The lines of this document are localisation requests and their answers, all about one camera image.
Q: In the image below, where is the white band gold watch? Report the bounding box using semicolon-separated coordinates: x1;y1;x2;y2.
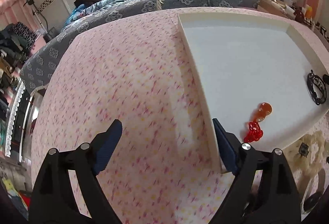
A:
298;169;326;215

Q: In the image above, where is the cream fluffy scrunchie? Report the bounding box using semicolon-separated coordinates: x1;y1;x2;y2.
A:
283;130;328;186

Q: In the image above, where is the red cord bracelet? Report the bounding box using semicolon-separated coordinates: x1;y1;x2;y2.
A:
242;101;273;144

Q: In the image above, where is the black cord necklace bundle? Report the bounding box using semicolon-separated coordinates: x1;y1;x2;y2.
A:
306;69;327;107

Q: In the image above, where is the grey floral bed cover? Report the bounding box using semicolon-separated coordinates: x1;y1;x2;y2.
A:
20;0;259;95

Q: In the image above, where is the white shallow tray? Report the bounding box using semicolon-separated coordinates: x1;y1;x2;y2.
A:
178;11;328;172

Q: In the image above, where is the pink floral table cloth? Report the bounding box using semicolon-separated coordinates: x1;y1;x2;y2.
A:
30;7;329;224

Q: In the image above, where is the clothes rack with clothes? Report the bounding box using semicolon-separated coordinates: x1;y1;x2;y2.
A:
0;22;39;122

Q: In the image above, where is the dark red round jar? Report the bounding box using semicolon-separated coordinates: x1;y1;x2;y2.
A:
294;9;305;23

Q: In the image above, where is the orange bottle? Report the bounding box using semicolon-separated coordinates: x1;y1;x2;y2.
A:
305;5;313;20

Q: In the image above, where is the black tripod stand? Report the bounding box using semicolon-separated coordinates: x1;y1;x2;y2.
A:
24;0;59;42

